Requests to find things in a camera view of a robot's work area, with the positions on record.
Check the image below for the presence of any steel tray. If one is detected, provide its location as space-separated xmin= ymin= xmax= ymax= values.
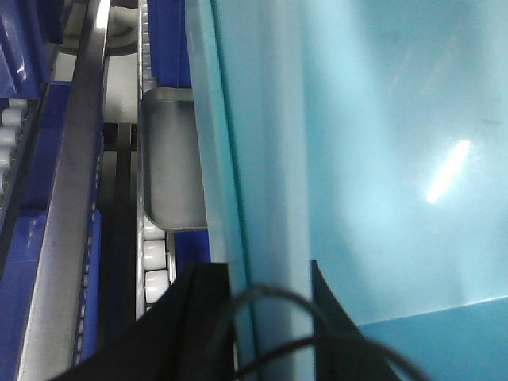
xmin=140 ymin=87 xmax=207 ymax=231

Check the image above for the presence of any roller track left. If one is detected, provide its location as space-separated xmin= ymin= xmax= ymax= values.
xmin=1 ymin=98 xmax=29 ymax=204

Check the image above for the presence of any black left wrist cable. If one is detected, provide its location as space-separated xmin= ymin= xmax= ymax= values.
xmin=228 ymin=283 xmax=428 ymax=381

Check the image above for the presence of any light blue plastic bin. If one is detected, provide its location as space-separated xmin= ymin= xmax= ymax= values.
xmin=186 ymin=1 xmax=507 ymax=380

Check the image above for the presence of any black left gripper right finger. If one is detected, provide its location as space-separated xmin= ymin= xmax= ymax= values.
xmin=311 ymin=260 xmax=398 ymax=380

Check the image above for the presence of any roller track right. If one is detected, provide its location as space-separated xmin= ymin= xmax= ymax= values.
xmin=136 ymin=0 xmax=176 ymax=319

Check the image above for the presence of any dark blue bin left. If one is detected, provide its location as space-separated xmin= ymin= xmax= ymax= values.
xmin=1 ymin=0 xmax=64 ymax=100

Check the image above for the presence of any roller track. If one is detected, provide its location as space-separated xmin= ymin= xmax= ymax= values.
xmin=1 ymin=98 xmax=29 ymax=204
xmin=136 ymin=0 xmax=176 ymax=319

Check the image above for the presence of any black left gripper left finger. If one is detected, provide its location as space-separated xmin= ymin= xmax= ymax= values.
xmin=56 ymin=263 xmax=233 ymax=380

